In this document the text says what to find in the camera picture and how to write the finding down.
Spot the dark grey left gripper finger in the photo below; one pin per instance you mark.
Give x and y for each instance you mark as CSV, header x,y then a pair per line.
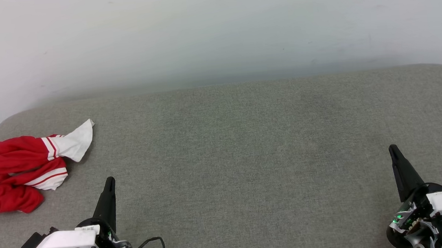
x,y
107,208

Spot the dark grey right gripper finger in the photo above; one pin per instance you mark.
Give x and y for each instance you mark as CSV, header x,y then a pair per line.
x,y
404,176

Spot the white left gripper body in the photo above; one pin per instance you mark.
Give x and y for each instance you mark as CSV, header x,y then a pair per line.
x,y
64,242

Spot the red Bulls 23 jersey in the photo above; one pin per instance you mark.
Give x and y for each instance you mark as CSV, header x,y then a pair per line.
x,y
6,156

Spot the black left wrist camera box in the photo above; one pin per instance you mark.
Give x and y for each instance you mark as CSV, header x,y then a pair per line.
x,y
35,242

